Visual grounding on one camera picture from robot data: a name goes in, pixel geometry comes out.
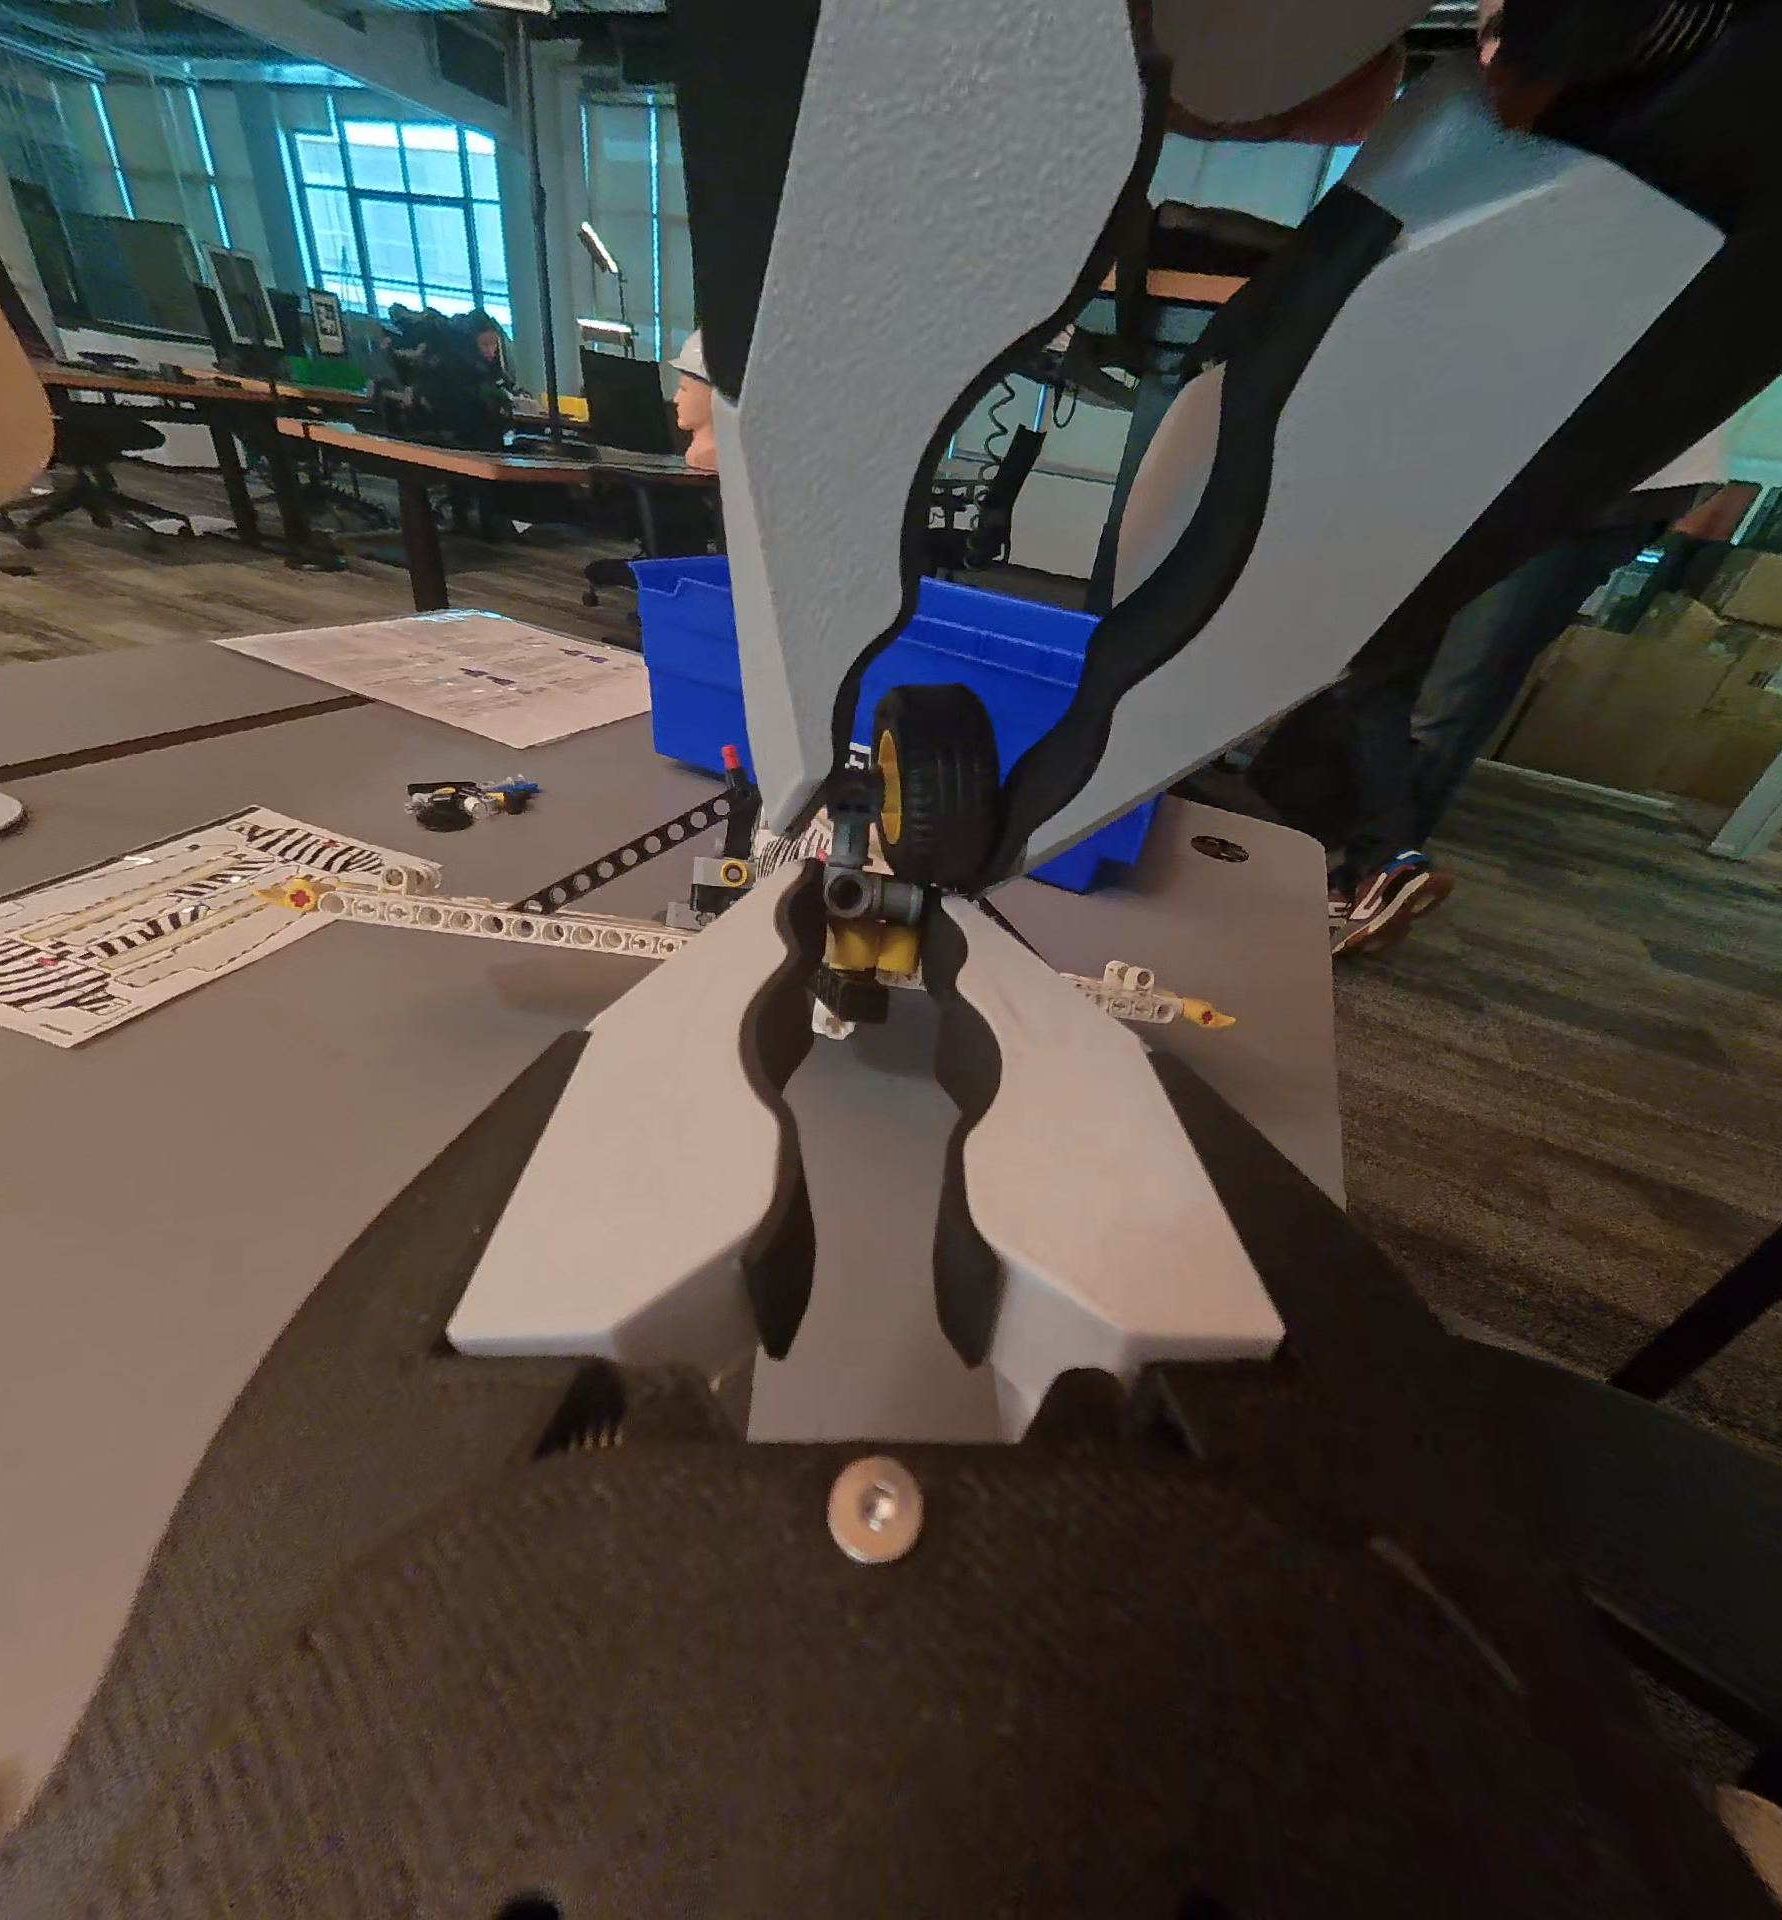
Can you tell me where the wooden top standing desk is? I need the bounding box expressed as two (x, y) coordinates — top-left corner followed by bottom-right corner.
(1047, 201), (1289, 451)

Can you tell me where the blue plastic bin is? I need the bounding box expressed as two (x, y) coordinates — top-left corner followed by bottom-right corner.
(631, 554), (1165, 893)

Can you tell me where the zebra sticker sheet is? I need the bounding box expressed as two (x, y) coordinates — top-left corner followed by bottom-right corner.
(0, 804), (444, 1048)

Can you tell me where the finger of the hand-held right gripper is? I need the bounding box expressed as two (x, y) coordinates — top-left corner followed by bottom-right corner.
(978, 68), (1730, 897)
(710, 0), (1173, 839)

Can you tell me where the black office chair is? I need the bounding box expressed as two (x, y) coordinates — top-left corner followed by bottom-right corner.
(0, 404), (190, 551)

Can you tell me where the stack of cardboard boxes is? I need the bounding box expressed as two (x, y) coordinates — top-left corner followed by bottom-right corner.
(1491, 509), (1782, 819)

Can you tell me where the black metal leg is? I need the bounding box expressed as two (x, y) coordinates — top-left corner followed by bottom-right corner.
(1611, 1185), (1782, 1401)

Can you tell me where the row of wooden desks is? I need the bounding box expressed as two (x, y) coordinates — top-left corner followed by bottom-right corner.
(20, 359), (721, 609)

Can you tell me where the printed paper sheet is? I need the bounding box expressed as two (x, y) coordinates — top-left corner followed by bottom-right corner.
(216, 607), (657, 752)

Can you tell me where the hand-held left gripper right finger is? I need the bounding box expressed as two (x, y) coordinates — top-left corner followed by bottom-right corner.
(929, 900), (1289, 1380)

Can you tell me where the mannequin head with hard hat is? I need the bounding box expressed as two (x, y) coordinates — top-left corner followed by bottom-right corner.
(674, 331), (729, 474)

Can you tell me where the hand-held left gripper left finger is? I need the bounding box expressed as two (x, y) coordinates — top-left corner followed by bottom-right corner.
(445, 862), (822, 1370)

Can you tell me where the small lego parts cluster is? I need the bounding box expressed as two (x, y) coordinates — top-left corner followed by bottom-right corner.
(406, 772), (542, 836)

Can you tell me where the zebra striped lego aircraft model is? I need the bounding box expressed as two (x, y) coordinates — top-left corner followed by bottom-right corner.
(253, 741), (1237, 1039)

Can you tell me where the black lego wheel yellow hub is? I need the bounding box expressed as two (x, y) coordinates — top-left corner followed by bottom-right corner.
(869, 681), (1007, 880)

